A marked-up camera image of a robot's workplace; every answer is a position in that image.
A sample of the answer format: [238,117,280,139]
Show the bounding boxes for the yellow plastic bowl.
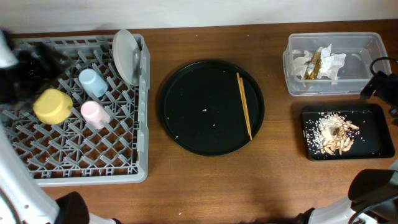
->
[33,88,73,124]

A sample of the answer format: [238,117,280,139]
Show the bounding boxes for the light blue plastic cup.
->
[78,68,108,98]

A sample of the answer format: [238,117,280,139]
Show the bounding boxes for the white tissue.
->
[317,44,346,85]
[292,50,313,80]

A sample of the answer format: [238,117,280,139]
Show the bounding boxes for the rice and food scraps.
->
[303,112,363,158]

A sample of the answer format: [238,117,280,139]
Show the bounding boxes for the gold snack wrapper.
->
[304,50,322,80]

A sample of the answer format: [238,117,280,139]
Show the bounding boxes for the pink plastic cup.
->
[80,100,111,129]

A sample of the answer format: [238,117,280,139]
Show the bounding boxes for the grey plate with food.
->
[112,29,141,85]

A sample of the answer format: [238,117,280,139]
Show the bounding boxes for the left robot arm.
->
[1,29,118,223]

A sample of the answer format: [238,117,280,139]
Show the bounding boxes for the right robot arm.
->
[291,71,397,223]

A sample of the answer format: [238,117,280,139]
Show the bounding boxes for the grey plastic dishwasher rack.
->
[1,34,150,187]

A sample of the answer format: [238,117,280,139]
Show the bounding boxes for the black rectangular tray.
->
[301,104,395,161]

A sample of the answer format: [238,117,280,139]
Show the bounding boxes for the clear plastic bin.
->
[283,32,387,96]

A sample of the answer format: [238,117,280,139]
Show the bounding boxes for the round black serving tray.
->
[158,60,265,156]

